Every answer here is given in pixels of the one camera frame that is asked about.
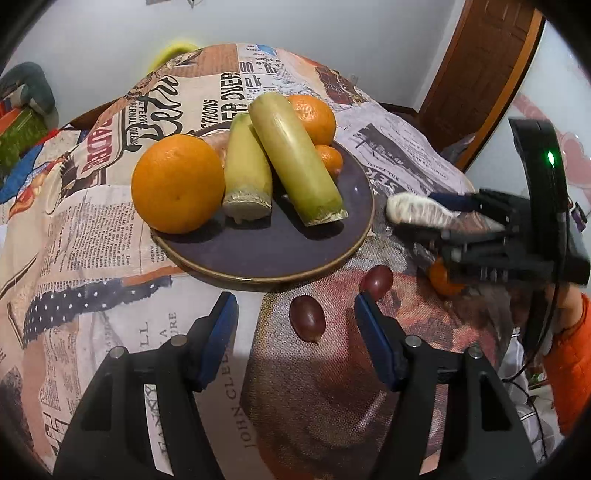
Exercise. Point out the purple grape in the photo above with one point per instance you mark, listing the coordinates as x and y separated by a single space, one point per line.
377 280
307 318

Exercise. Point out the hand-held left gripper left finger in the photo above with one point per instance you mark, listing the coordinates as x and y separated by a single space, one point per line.
219 337

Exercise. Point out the dark purple plate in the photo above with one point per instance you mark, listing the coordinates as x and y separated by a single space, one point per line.
258 249

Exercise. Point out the white heart-print wardrobe door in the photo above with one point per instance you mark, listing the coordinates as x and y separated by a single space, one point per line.
572 101

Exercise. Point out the white pomelo segment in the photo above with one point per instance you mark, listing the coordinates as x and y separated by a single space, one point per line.
415 210

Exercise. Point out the blue patchwork quilt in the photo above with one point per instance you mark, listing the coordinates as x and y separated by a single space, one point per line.
18 177

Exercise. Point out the pink pomelo segment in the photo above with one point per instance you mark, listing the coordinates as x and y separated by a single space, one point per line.
220 147

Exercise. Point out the brown wooden door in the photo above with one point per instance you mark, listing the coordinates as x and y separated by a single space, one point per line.
480 74

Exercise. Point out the yellow-green sugarcane piece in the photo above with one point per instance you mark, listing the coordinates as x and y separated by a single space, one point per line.
295 157
244 170

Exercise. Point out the large orange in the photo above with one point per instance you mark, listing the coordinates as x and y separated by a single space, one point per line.
178 182
316 117

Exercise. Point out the person's right forearm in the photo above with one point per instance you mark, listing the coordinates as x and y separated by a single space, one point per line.
570 369

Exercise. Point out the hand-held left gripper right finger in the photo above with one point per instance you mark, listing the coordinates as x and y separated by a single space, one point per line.
376 341

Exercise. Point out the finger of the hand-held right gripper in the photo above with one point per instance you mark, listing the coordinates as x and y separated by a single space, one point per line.
489 203
489 258

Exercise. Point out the grey plush toy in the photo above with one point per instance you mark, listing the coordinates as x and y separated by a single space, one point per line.
32 85

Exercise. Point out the small tangerine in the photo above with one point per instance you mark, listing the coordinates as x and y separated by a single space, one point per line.
331 160
445 280

